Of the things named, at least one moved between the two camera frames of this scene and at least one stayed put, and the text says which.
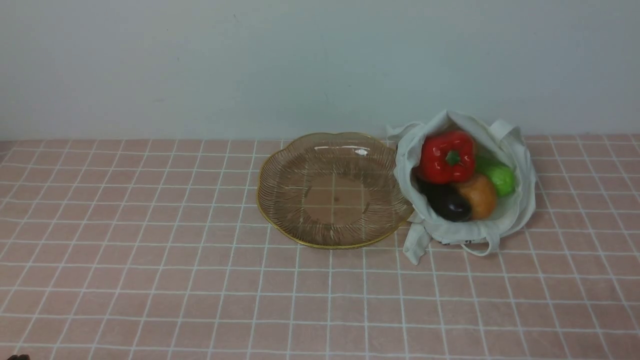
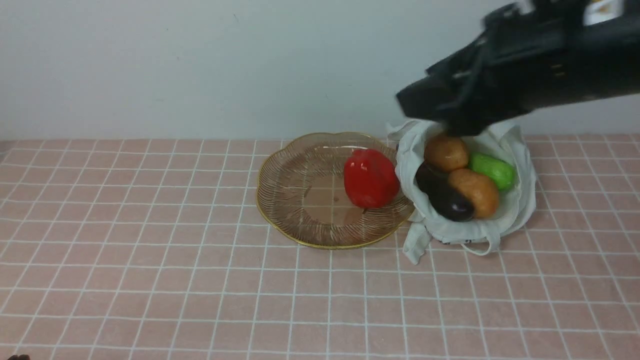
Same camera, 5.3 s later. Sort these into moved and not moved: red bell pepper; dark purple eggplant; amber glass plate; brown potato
Moved: red bell pepper
Not moved: dark purple eggplant; amber glass plate; brown potato
